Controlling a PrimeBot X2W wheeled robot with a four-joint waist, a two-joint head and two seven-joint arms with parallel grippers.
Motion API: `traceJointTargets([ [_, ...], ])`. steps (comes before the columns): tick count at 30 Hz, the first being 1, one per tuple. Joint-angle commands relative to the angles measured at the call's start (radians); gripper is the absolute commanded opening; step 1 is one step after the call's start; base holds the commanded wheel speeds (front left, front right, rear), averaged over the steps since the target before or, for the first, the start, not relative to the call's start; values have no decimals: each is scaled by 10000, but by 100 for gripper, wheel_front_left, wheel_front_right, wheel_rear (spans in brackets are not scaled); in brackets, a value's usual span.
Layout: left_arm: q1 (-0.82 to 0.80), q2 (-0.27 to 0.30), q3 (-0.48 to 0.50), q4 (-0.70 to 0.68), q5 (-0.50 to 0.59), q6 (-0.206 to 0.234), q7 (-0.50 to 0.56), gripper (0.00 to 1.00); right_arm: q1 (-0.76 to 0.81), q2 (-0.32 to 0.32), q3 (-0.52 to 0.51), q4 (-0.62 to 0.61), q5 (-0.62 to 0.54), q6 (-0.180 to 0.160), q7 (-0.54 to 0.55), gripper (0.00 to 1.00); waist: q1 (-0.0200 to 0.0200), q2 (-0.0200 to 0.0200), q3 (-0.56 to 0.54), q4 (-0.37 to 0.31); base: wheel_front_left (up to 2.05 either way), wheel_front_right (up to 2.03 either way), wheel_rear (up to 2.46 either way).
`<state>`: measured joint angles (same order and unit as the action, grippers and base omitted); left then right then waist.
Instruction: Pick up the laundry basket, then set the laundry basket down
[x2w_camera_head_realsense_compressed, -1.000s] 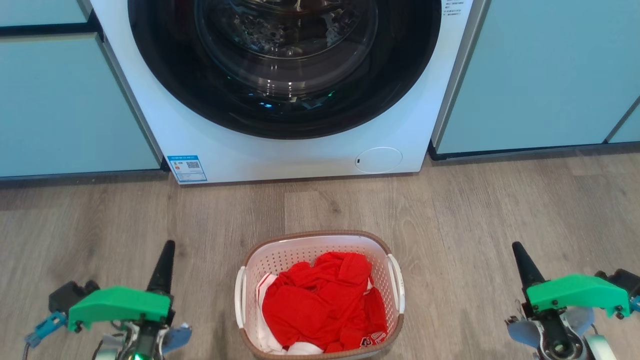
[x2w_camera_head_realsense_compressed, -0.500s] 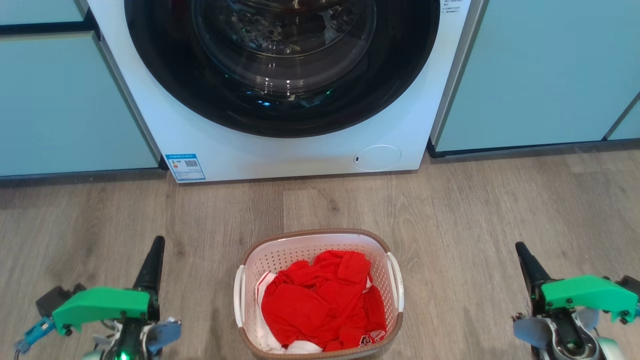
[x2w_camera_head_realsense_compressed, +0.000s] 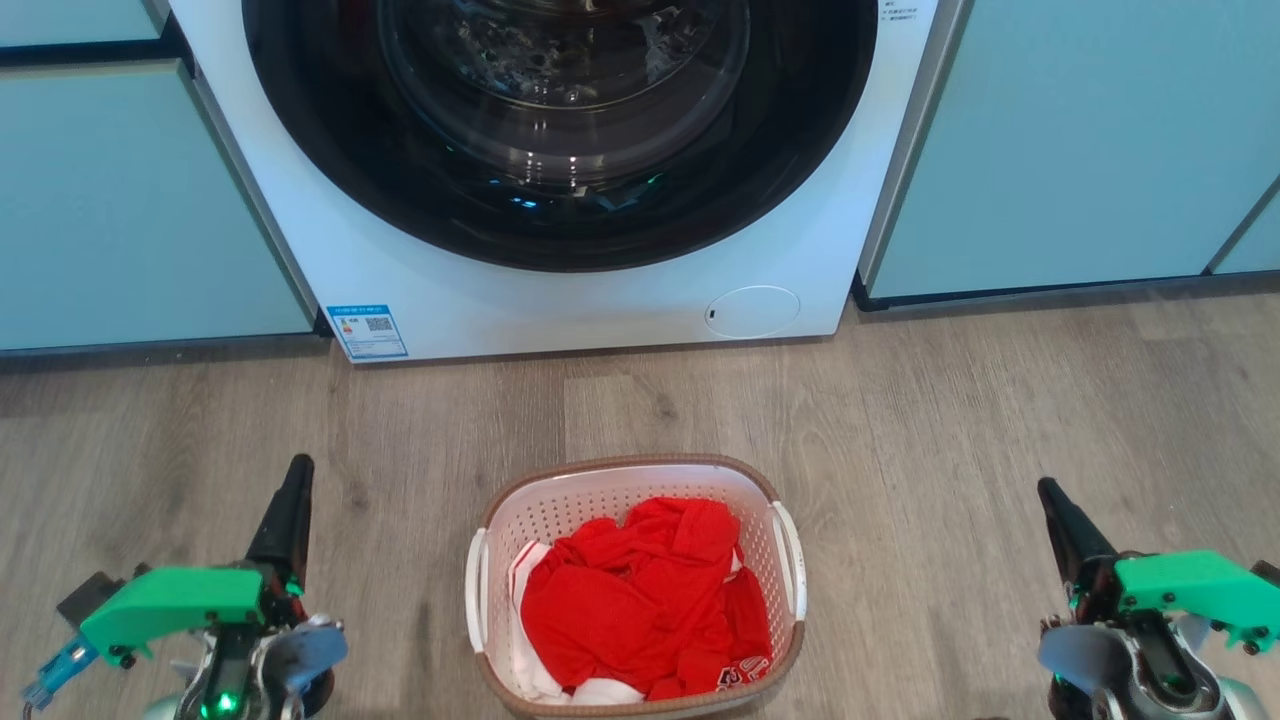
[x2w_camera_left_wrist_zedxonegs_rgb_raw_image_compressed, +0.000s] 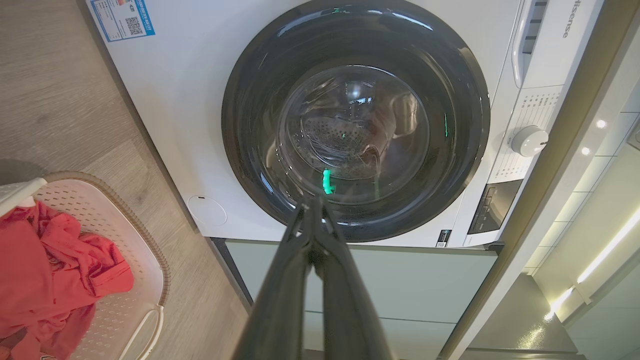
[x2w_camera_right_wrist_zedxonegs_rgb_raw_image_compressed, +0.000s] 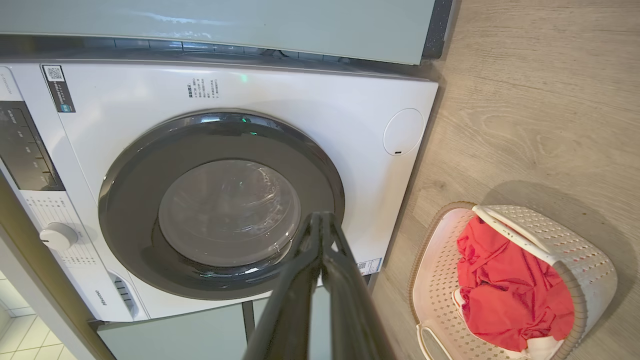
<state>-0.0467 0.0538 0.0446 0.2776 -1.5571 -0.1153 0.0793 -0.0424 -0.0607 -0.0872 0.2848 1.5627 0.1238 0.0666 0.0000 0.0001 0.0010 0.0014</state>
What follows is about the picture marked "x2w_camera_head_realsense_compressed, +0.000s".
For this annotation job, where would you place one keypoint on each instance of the red garment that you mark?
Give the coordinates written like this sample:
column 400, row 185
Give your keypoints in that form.
column 620, row 600

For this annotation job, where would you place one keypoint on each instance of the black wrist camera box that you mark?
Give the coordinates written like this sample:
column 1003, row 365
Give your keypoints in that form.
column 88, row 597

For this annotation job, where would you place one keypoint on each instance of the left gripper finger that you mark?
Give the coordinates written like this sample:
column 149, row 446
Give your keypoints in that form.
column 288, row 525

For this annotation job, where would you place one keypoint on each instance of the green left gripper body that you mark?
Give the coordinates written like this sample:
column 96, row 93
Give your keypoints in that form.
column 180, row 600

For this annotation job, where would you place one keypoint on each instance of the white perforated laundry basket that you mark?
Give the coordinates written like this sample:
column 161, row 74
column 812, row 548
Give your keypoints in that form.
column 560, row 510

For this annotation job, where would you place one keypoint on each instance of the pale green cabinet door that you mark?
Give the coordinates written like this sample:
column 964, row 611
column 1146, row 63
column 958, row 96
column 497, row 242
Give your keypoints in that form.
column 1050, row 150
column 130, row 200

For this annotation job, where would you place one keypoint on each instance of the white front-load washing machine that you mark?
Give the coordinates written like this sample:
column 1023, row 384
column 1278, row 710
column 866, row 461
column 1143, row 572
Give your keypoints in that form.
column 300, row 260

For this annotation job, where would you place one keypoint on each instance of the pale green cabinet drawer front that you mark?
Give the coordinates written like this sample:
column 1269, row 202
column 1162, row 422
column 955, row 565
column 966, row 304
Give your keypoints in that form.
column 70, row 20

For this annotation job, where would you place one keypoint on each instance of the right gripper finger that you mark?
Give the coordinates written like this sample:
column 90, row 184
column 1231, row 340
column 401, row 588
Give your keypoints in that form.
column 1075, row 535

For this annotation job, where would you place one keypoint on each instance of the dark round washer door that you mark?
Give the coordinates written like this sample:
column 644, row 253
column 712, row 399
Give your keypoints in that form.
column 300, row 150

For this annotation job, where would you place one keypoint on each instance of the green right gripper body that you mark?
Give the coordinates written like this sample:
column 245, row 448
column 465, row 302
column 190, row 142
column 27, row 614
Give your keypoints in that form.
column 1190, row 585

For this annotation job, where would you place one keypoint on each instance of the blue energy label sticker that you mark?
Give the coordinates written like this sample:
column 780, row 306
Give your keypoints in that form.
column 367, row 333

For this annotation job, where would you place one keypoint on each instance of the round white filter cover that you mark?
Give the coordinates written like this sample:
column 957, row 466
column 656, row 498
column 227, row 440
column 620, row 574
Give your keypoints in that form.
column 752, row 312

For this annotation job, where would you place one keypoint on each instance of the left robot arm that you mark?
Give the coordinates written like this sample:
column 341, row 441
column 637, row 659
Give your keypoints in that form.
column 240, row 675

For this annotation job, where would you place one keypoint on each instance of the dark cabinet plinth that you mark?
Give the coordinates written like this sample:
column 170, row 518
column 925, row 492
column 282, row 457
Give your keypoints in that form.
column 1050, row 292
column 150, row 346

